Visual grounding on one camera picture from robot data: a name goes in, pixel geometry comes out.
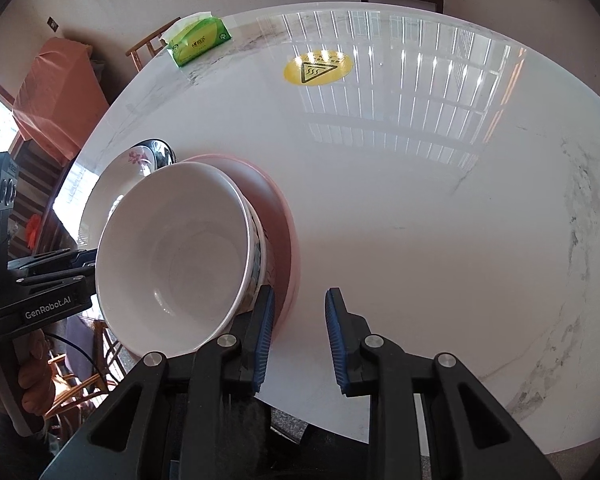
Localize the person's left hand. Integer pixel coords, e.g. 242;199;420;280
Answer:
17;332;57;417

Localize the blue floral plate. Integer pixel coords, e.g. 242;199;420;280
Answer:
130;138;177;166

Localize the red object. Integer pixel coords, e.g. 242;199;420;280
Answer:
26;214;43;250

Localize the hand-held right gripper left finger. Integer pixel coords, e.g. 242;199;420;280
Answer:
40;285;277;480

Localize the black cable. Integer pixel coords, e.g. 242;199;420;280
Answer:
42;331;118;391

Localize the brown wooden chair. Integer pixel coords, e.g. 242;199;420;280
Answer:
45;317;131;421

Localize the light wooden chair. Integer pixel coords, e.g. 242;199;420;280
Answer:
125;16;182;73

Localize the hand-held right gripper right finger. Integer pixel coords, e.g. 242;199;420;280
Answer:
324;287;563;480

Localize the yellow round sticker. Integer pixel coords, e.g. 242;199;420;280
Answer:
284;50;355;88

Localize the white plate with pink flowers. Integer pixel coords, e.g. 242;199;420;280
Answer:
78;146;156;251

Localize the orange cloth covered furniture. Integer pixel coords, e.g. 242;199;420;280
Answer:
11;37;112;161

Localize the small white bowl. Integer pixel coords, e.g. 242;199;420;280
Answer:
95;161;267;358

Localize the pink bowl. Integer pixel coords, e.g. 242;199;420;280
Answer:
180;154;297;343

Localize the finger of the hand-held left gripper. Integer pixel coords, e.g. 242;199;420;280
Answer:
7;247;100;288

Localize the green tissue pack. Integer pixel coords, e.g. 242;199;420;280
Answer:
161;11;232;68

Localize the brown wooden cabinet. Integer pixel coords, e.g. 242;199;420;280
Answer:
9;137;78;261

